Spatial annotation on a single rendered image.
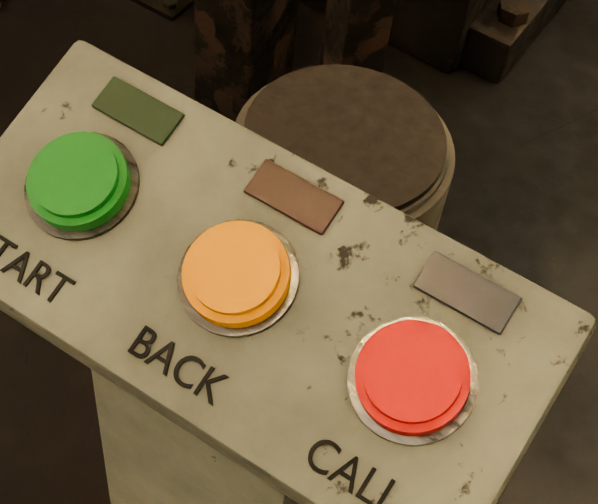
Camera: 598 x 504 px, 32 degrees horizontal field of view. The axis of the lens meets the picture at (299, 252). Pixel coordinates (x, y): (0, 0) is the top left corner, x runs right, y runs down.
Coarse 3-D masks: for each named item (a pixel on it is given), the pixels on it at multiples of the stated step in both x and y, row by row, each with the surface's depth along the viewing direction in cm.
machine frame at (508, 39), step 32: (320, 0) 140; (416, 0) 130; (448, 0) 128; (480, 0) 130; (512, 0) 132; (544, 0) 136; (416, 32) 134; (448, 32) 131; (480, 32) 131; (512, 32) 131; (448, 64) 134; (480, 64) 134; (512, 64) 135
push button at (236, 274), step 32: (224, 224) 39; (256, 224) 39; (192, 256) 38; (224, 256) 38; (256, 256) 38; (192, 288) 38; (224, 288) 38; (256, 288) 37; (288, 288) 38; (224, 320) 37; (256, 320) 38
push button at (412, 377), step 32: (416, 320) 37; (384, 352) 36; (416, 352) 36; (448, 352) 36; (384, 384) 36; (416, 384) 36; (448, 384) 35; (384, 416) 36; (416, 416) 35; (448, 416) 35
